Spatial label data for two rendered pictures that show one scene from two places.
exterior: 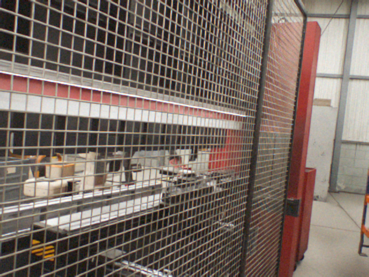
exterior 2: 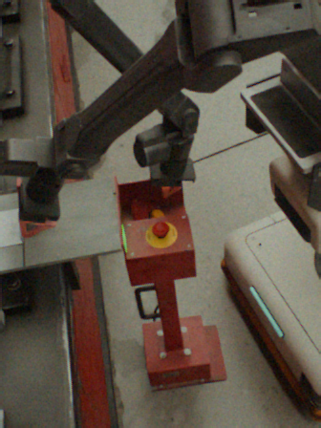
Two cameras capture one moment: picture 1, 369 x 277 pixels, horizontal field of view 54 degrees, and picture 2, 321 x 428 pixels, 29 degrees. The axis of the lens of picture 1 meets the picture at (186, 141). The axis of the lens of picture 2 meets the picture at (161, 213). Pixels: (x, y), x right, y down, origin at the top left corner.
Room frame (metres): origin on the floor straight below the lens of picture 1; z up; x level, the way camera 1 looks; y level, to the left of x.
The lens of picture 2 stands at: (3.43, -0.12, 1.91)
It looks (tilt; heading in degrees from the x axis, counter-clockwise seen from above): 52 degrees down; 149
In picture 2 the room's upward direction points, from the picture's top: 8 degrees counter-clockwise
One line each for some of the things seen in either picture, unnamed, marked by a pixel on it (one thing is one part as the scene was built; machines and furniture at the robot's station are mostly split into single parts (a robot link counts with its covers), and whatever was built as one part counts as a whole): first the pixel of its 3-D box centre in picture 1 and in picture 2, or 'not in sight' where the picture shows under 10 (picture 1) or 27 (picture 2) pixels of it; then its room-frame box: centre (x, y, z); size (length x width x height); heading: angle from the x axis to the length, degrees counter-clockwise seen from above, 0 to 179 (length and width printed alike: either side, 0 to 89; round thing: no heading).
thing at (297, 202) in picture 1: (258, 199); not in sight; (2.85, -0.61, 0.81); 0.64 x 0.08 x 0.14; 62
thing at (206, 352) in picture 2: not in sight; (183, 350); (2.70, 0.34, 0.06); 0.25 x 0.20 x 0.12; 59
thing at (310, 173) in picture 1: (282, 213); not in sight; (3.79, -1.08, 0.50); 0.50 x 0.50 x 1.00; 62
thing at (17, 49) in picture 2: not in sight; (11, 74); (2.13, 0.28, 0.89); 0.30 x 0.05 x 0.03; 152
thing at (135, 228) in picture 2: not in sight; (156, 226); (2.69, 0.32, 0.75); 0.20 x 0.16 x 0.18; 149
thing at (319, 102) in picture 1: (322, 103); not in sight; (7.94, -2.85, 2.05); 0.88 x 0.33 x 0.20; 166
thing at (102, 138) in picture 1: (102, 134); not in sight; (1.78, 0.41, 1.26); 0.15 x 0.09 x 0.17; 152
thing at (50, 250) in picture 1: (202, 196); not in sight; (2.14, -0.13, 0.93); 2.30 x 0.14 x 0.10; 152
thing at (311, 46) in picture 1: (257, 151); not in sight; (3.41, -0.67, 1.15); 0.85 x 0.25 x 2.30; 62
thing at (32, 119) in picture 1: (33, 133); not in sight; (1.43, 0.60, 1.26); 0.15 x 0.09 x 0.17; 152
